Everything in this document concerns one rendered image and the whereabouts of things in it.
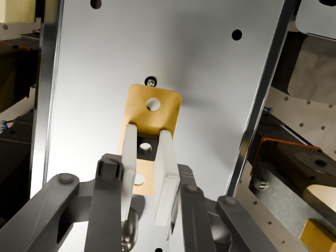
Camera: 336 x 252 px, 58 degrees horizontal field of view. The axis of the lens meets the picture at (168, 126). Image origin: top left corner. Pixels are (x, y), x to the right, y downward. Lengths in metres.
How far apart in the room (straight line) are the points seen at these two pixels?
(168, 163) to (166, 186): 0.02
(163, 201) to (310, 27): 0.23
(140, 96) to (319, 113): 0.55
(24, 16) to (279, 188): 0.28
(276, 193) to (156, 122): 0.17
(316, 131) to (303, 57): 0.39
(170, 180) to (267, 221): 0.65
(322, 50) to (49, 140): 0.29
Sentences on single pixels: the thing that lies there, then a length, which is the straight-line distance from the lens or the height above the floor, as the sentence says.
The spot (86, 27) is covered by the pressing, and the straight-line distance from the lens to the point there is 0.29.
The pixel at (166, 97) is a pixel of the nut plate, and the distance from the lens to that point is 0.21.
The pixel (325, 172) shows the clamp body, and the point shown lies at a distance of 0.37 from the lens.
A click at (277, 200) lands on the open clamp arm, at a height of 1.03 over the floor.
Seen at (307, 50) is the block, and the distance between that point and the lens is 0.35.
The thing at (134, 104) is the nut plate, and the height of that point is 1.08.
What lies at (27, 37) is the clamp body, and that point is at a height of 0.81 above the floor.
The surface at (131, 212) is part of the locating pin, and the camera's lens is 0.34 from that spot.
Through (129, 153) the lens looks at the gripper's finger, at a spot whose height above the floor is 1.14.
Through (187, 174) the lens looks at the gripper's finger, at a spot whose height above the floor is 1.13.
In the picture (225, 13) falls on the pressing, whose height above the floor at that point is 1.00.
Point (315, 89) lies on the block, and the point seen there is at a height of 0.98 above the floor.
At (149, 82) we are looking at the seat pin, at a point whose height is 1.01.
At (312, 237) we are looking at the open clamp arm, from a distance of 0.30.
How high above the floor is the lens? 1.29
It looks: 71 degrees down
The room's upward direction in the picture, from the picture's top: 167 degrees clockwise
